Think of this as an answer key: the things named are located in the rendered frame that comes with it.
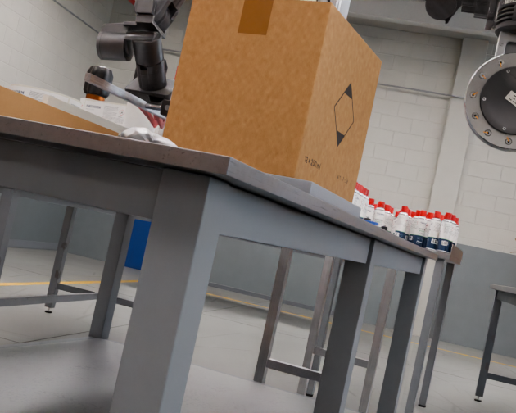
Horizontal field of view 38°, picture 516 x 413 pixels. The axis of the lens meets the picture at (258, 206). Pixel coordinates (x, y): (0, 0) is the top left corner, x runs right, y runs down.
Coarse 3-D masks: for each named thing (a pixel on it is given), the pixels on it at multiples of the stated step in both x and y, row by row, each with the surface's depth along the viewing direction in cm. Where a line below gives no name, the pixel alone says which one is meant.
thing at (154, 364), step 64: (64, 192) 89; (128, 192) 86; (192, 192) 83; (192, 256) 82; (384, 256) 196; (192, 320) 85; (0, 384) 204; (64, 384) 219; (128, 384) 83; (192, 384) 257; (256, 384) 281; (320, 384) 176; (384, 384) 268
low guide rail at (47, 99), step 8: (48, 96) 128; (48, 104) 129; (56, 104) 131; (64, 104) 133; (72, 112) 136; (80, 112) 138; (88, 112) 140; (88, 120) 141; (96, 120) 143; (104, 120) 146; (112, 128) 149; (120, 128) 152; (120, 136) 153
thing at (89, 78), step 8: (88, 80) 126; (96, 80) 128; (104, 80) 130; (104, 88) 131; (112, 88) 133; (120, 88) 135; (120, 96) 136; (128, 96) 138; (136, 104) 141; (144, 104) 144; (152, 112) 148
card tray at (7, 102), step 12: (0, 96) 94; (12, 96) 96; (24, 96) 98; (0, 108) 94; (12, 108) 96; (24, 108) 98; (36, 108) 101; (48, 108) 103; (36, 120) 101; (48, 120) 104; (60, 120) 106; (72, 120) 109; (84, 120) 112; (96, 132) 115; (108, 132) 118
